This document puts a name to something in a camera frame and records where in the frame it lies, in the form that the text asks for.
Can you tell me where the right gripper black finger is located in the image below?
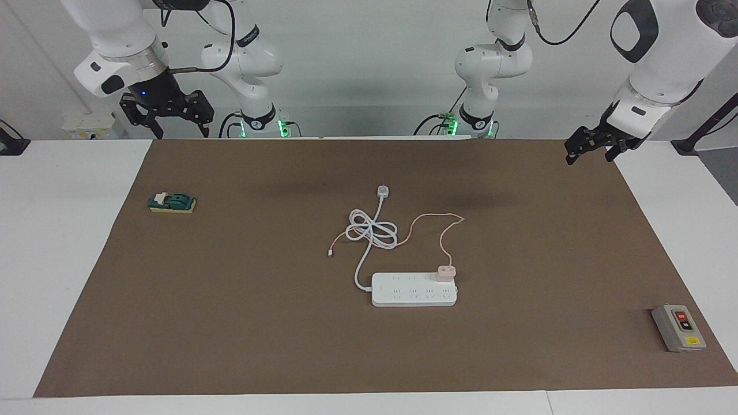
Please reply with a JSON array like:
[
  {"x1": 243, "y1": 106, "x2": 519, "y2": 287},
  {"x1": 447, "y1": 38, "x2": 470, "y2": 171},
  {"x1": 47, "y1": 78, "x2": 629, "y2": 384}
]
[
  {"x1": 182, "y1": 89, "x2": 216, "y2": 138},
  {"x1": 119, "y1": 94, "x2": 165, "y2": 141}
]

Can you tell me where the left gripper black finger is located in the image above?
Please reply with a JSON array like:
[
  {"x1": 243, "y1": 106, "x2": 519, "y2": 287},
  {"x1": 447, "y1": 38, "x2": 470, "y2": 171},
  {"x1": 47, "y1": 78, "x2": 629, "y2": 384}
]
[
  {"x1": 564, "y1": 127, "x2": 607, "y2": 167},
  {"x1": 603, "y1": 137, "x2": 638, "y2": 163}
]

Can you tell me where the pink charging cable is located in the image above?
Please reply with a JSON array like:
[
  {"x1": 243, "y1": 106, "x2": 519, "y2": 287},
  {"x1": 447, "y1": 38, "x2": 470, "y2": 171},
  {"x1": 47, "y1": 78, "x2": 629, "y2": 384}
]
[{"x1": 326, "y1": 213, "x2": 465, "y2": 269}]

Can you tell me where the white power strip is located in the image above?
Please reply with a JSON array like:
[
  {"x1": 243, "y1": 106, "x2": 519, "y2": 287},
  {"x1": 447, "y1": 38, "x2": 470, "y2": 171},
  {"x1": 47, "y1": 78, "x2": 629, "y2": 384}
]
[{"x1": 371, "y1": 272, "x2": 459, "y2": 308}]

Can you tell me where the black stand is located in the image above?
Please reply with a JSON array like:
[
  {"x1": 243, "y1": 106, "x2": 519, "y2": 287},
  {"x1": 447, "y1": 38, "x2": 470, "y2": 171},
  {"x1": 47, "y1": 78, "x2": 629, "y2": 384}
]
[
  {"x1": 672, "y1": 92, "x2": 738, "y2": 156},
  {"x1": 0, "y1": 119, "x2": 31, "y2": 156}
]

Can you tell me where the brown table mat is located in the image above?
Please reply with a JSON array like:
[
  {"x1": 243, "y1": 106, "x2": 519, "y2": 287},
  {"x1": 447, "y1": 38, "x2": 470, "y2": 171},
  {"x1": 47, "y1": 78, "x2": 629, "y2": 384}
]
[{"x1": 33, "y1": 137, "x2": 738, "y2": 398}]

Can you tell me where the black right arm base cable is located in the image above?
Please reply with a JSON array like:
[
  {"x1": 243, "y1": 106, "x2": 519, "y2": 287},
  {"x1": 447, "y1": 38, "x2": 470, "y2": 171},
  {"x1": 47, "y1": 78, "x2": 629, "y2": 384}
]
[{"x1": 218, "y1": 111, "x2": 246, "y2": 139}]

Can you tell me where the black arm base cable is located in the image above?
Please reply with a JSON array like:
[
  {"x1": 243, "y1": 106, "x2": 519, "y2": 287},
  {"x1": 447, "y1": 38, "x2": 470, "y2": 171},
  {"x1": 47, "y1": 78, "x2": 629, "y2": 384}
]
[
  {"x1": 218, "y1": 111, "x2": 246, "y2": 139},
  {"x1": 412, "y1": 86, "x2": 459, "y2": 137}
]

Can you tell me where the white wall socket box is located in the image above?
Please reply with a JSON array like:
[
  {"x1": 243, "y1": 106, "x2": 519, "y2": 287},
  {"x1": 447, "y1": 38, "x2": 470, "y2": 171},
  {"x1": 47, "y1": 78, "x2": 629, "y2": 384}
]
[{"x1": 61, "y1": 111, "x2": 129, "y2": 140}]

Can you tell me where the green knife switch yellow base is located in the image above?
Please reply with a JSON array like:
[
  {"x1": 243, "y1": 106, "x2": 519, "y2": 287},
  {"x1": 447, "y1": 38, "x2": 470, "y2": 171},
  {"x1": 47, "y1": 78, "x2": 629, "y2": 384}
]
[{"x1": 148, "y1": 191, "x2": 197, "y2": 215}]

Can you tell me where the black left arm base cable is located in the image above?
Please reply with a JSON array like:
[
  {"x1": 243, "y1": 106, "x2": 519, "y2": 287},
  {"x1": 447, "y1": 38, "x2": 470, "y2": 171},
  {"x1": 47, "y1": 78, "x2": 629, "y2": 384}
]
[{"x1": 412, "y1": 86, "x2": 459, "y2": 137}]

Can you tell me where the grey on off switch box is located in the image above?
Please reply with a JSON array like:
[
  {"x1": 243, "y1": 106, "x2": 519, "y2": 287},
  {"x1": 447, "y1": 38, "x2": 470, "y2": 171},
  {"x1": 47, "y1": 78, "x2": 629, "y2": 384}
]
[{"x1": 652, "y1": 304, "x2": 707, "y2": 353}]

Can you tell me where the white power cord with plug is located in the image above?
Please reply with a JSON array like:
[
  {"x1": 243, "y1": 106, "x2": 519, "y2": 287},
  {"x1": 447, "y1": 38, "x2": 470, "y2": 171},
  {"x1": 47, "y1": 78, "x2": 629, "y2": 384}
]
[{"x1": 345, "y1": 184, "x2": 400, "y2": 292}]

